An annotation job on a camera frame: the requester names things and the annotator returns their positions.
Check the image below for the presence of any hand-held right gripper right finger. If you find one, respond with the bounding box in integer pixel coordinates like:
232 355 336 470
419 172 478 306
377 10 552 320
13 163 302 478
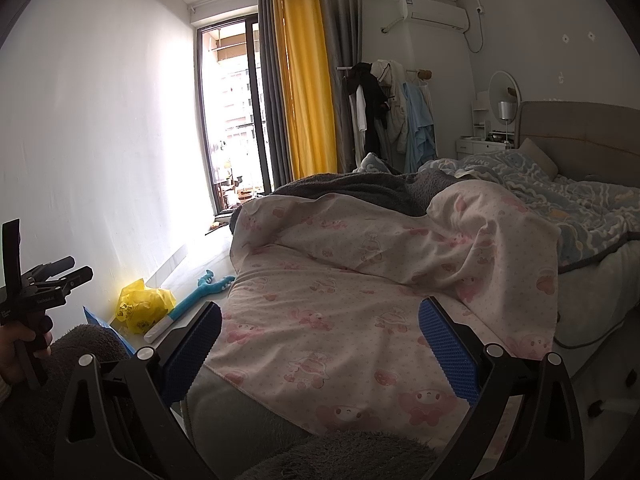
418 296 586 480

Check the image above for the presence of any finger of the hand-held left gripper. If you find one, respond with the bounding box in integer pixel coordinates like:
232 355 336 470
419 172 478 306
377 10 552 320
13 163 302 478
56 266 94 294
25 256 76 282

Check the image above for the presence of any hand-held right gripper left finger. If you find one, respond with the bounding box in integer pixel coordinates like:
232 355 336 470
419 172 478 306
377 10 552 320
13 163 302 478
52 301 223 480

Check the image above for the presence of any person's left hand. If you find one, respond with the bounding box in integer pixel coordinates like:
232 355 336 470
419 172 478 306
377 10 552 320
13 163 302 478
0 316 55 386

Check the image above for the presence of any blue printed bag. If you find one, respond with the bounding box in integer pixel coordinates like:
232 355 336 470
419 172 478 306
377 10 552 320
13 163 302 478
82 306 136 356

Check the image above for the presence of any blue dinosaur plush stick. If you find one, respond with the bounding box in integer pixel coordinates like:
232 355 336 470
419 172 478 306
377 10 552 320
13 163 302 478
144 270 236 345

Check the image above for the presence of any yellow plastic bag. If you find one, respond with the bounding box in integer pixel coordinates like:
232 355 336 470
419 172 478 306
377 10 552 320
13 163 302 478
117 280 177 336

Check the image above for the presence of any pink printed blanket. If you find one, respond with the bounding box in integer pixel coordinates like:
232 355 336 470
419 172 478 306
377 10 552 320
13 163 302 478
202 177 562 456

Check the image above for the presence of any white duvet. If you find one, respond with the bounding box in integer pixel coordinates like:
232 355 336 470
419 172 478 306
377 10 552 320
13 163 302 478
182 240 640 461

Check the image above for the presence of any grey fleece blanket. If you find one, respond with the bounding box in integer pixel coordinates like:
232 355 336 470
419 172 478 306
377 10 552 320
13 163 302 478
229 170 461 233

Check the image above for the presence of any blue patterned quilt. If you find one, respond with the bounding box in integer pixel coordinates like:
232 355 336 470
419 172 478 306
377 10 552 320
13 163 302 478
417 150 640 273

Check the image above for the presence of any light blue plush toy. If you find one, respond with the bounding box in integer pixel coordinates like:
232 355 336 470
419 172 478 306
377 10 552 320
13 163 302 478
354 152 398 175

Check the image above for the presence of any white dresser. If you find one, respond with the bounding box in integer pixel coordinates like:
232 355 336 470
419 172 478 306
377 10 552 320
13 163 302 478
456 91 518 157

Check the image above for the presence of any beige pillow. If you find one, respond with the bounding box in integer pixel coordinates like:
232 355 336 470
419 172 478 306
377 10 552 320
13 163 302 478
517 138 558 178

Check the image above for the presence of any light blue hanging garment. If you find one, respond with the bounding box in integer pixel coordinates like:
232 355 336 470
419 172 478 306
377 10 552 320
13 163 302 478
401 82 437 173

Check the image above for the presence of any white hanging jacket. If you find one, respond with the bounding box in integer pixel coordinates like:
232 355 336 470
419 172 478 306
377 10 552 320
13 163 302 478
370 60 412 154

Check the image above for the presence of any white cylinder lamp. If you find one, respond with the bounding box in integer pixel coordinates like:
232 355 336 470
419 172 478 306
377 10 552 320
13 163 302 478
496 101 516 144

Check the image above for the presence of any beige upholstered headboard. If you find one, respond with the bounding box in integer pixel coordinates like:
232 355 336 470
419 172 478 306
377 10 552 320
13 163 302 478
515 101 640 186

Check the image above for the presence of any black framed glass door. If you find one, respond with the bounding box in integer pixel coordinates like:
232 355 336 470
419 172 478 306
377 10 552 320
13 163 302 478
196 16 274 218

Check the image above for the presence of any white hanging shirt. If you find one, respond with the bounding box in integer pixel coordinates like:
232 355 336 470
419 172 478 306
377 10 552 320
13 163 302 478
352 85 369 152

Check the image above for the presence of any black hanging garment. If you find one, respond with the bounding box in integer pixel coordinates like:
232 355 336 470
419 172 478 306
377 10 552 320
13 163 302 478
350 62 391 161

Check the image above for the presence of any round white mirror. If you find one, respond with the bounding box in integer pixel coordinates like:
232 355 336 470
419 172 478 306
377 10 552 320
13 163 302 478
488 71 522 129

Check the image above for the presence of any grey curtain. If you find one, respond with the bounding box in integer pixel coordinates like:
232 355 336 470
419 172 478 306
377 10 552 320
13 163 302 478
256 0 293 196
318 0 363 173

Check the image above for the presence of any clothes rack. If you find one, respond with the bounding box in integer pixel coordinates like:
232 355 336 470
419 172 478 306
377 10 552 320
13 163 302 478
336 64 432 82

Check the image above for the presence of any yellow curtain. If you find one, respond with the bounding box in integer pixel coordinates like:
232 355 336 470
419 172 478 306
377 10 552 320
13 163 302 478
272 0 338 181

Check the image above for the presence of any white air conditioner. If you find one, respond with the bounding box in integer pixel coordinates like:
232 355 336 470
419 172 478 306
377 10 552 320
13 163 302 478
398 0 470 32

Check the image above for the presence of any air conditioner power cord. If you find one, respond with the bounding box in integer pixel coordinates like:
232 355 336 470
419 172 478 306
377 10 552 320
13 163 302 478
462 6 487 55

